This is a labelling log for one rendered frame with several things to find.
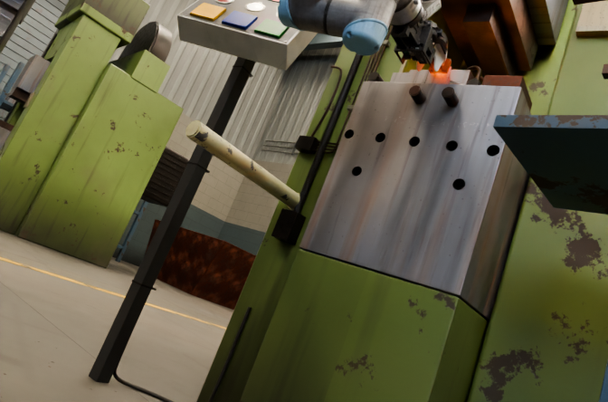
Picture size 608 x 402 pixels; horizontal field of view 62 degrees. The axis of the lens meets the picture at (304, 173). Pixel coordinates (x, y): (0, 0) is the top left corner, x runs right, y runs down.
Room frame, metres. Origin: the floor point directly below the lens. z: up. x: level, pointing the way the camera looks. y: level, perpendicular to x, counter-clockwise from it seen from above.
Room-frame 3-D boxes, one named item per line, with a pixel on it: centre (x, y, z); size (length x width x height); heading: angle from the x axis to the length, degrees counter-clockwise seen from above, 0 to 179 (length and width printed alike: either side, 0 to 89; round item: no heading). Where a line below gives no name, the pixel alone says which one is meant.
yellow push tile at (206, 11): (1.30, 0.42, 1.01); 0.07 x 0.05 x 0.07; 76
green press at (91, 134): (5.79, 2.33, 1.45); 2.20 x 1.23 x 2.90; 135
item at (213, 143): (1.26, 0.13, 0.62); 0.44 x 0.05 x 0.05; 141
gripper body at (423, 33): (0.97, -0.11, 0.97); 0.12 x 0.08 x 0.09; 141
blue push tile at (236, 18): (1.28, 0.33, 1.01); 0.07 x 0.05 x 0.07; 76
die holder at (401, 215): (1.25, -0.37, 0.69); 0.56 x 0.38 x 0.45; 141
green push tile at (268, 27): (1.25, 0.23, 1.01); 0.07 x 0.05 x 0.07; 76
